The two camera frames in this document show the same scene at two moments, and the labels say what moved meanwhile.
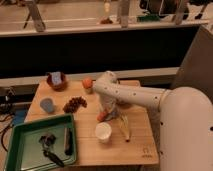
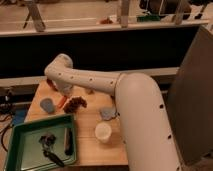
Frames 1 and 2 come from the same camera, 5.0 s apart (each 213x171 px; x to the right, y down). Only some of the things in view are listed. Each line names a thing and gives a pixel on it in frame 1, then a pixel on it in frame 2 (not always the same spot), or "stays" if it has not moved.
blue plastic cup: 47,104 stays
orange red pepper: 100,117 -> 62,101
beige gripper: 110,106 -> 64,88
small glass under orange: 89,91 stays
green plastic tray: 24,151 stays
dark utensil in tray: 47,140 stays
